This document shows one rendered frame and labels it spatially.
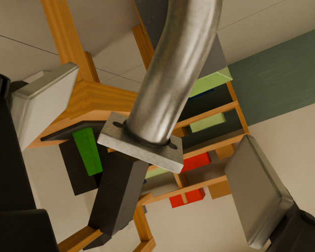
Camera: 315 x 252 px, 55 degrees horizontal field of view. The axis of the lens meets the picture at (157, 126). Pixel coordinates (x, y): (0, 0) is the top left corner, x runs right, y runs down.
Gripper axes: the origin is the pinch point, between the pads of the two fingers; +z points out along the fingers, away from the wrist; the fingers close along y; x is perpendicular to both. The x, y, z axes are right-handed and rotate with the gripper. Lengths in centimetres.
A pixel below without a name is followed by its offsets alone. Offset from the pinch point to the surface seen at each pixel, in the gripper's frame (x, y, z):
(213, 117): -136, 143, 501
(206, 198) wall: -296, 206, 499
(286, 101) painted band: -65, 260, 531
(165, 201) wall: -349, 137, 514
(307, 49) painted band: 32, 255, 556
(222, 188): -240, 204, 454
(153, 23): 5.1, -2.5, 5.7
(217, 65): 4.2, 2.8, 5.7
